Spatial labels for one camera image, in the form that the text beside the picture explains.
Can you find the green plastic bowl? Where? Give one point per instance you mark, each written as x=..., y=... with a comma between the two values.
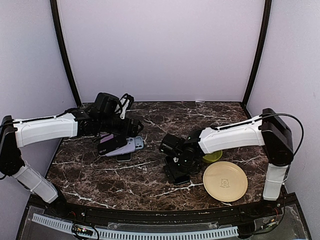
x=212, y=157

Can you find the silver edged phone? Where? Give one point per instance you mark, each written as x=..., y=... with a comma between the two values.
x=124, y=157

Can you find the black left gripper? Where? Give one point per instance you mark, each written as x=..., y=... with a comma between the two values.
x=133, y=132

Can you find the purple phone case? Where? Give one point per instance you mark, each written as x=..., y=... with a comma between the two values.
x=106, y=137

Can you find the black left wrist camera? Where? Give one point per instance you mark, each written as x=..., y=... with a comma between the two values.
x=108, y=105

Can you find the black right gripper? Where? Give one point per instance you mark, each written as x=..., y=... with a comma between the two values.
x=176, y=173

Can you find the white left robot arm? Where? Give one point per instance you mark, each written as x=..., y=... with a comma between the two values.
x=16, y=134

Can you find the light blue phone case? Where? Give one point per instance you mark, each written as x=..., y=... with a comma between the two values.
x=139, y=143

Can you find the white cable duct strip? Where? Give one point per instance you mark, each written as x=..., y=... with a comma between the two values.
x=119, y=231

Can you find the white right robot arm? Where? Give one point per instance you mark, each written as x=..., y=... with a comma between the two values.
x=266, y=131

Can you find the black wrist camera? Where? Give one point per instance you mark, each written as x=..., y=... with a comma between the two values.
x=108, y=105
x=172, y=145

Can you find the lilac phone case with ring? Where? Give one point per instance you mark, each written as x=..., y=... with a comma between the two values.
x=128, y=148

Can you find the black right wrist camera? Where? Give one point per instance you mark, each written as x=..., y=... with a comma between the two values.
x=172, y=145

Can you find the beige round plate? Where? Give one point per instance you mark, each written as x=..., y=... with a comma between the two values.
x=225, y=181

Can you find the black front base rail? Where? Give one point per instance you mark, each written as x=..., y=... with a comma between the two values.
x=242, y=215

